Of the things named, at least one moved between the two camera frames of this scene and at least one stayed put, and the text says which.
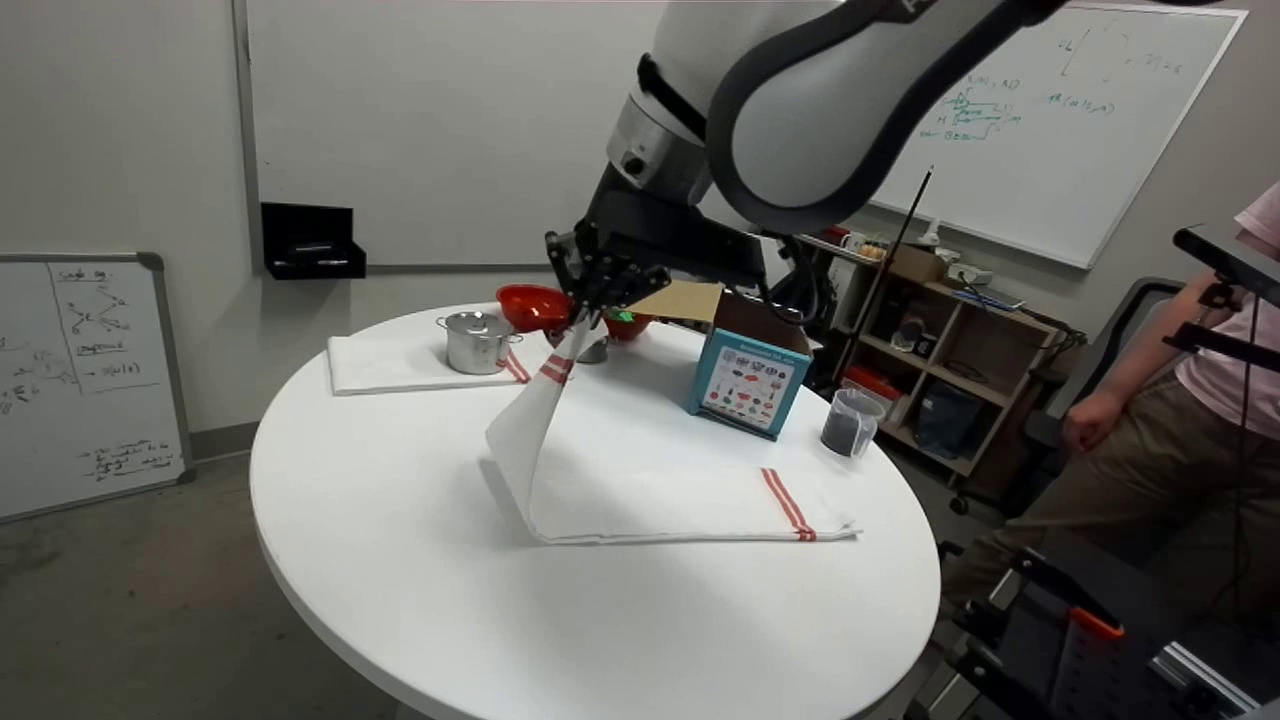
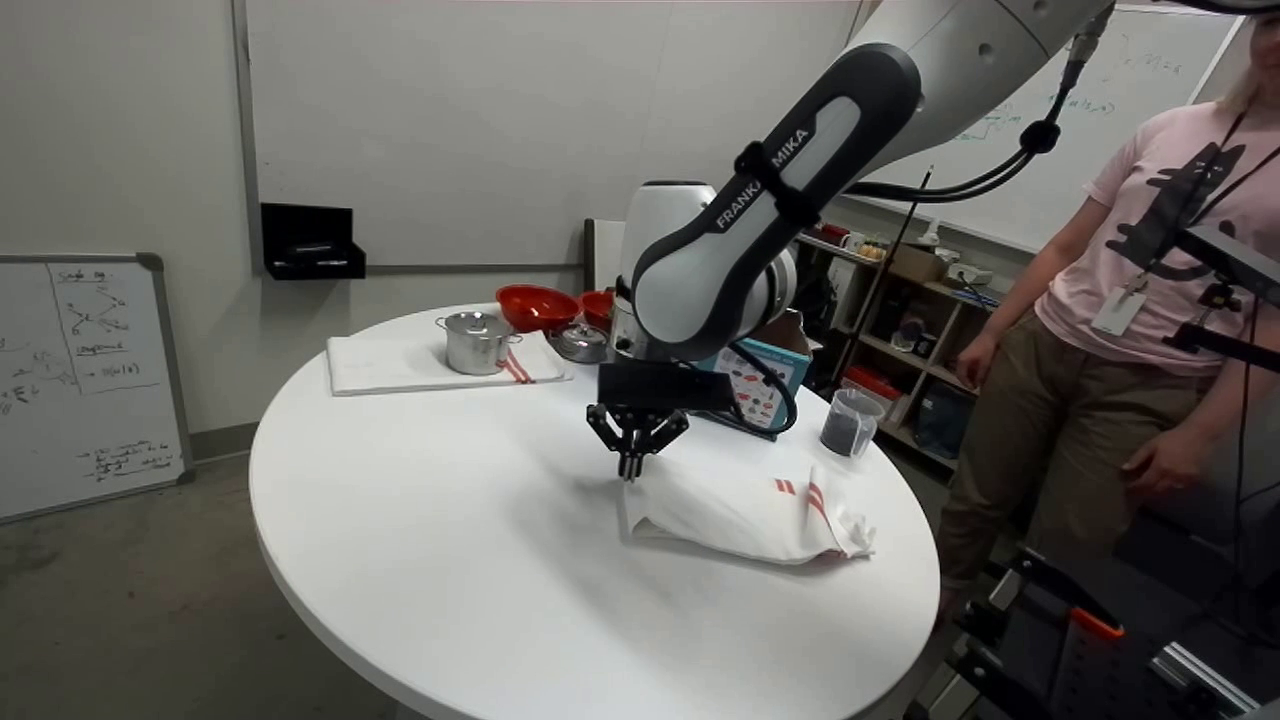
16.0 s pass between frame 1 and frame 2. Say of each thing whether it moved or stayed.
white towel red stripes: moved
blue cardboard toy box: stayed
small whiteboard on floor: stayed
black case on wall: stayed
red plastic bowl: stayed
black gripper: moved
